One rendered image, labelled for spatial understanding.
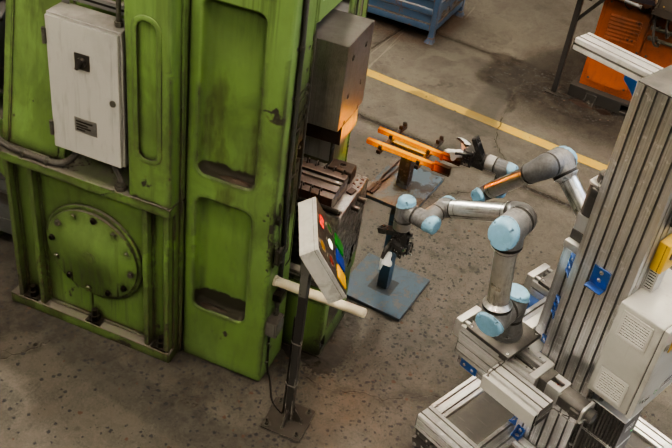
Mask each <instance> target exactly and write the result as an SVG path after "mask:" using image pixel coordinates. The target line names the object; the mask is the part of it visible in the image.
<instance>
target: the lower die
mask: <svg viewBox="0 0 672 448"><path fill-rule="evenodd" d="M302 166H303V167H306V168H309V169H312V170H315V171H318V172H321V173H324V174H327V175H330V176H333V177H336V178H339V179H342V180H344V183H343V184H342V186H341V184H340V183H337V182H334V181H331V180H328V179H325V178H322V177H319V176H316V175H313V174H310V173H307V172H304V171H302V174H301V183H302V182H303V181H304V182H305V185H304V186H303V184H302V190H301V197H303V198H306V199H308V198H309V190H310V186H311V185H312V184H313V185H314V188H311V193H310V198H313V197H316V198H317V200H318V193H319V190H320V188H321V187H322V188H323V191H322V192H321V191H320V197H319V203H320V204H323V205H326V206H329V207H332V208H333V207H334V205H335V204H336V202H337V201H338V200H339V198H340V197H341V195H342V194H343V193H344V191H345V190H346V189H347V182H348V175H346V174H343V175H342V173H340V172H337V171H334V172H333V170H331V169H328V168H325V169H324V167H321V166H318V165H317V166H315V164H312V163H309V162H308V163H306V161H303V165H302ZM301 183H300V186H301ZM337 199H338V200H337Z"/></svg>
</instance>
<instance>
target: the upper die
mask: <svg viewBox="0 0 672 448"><path fill-rule="evenodd" d="M357 114H358V108H357V109H356V110H355V111H354V113H353V114H352V115H351V116H350V117H349V119H348V120H347V121H346V122H345V124H343V126H342V127H341V128H340V130H339V131H338V132H335V131H332V130H329V129H326V128H323V127H320V126H316V125H313V124H310V123H307V129H306V135H308V136H311V137H314V138H317V139H320V140H323V141H326V142H330V143H333V144H336V145H340V144H341V143H342V142H343V140H344V139H345V138H346V137H347V135H348V134H349V133H350V132H351V130H352V129H353V128H354V127H355V125H356V121H357Z"/></svg>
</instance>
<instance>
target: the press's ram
mask: <svg viewBox="0 0 672 448"><path fill-rule="evenodd" d="M374 22H375V20H372V19H368V18H365V17H361V16H358V15H354V14H351V13H347V12H343V11H340V10H336V9H332V10H331V11H330V12H329V13H328V14H327V15H326V16H325V17H324V18H322V20H321V21H320V22H318V23H317V24H316V31H317V39H316V48H315V57H314V66H313V75H312V84H311V93H310V102H309V111H308V120H307V123H310V124H313V125H316V126H320V127H323V128H326V129H329V130H332V131H335V132H338V131H339V130H340V128H341V127H342V126H343V124H345V122H346V121H347V120H348V119H349V117H350V116H351V115H352V114H353V113H354V111H355V110H356V109H357V108H358V107H359V105H360V104H361V103H362V102H363V95H364V88H365V82H366V75H367V69H368V62H369V55H370V49H371V42H372V36H373V29H374Z"/></svg>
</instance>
